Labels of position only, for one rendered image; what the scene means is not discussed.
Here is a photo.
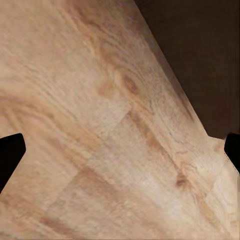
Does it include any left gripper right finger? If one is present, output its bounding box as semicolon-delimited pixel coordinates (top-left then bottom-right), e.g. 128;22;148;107
224;133;240;173

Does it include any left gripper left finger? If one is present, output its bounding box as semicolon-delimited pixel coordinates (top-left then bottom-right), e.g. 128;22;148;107
0;133;26;193

